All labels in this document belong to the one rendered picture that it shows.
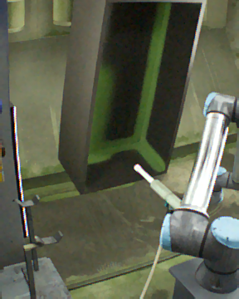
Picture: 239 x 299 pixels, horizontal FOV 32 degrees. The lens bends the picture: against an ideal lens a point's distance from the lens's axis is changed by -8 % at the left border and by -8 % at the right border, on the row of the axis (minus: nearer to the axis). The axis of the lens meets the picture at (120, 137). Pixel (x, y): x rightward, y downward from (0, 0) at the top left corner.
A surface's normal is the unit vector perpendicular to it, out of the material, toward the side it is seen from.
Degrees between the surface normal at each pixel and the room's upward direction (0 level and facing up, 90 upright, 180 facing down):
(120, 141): 101
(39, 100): 57
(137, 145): 12
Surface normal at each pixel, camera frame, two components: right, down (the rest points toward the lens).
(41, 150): 0.41, -0.15
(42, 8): 0.46, 0.40
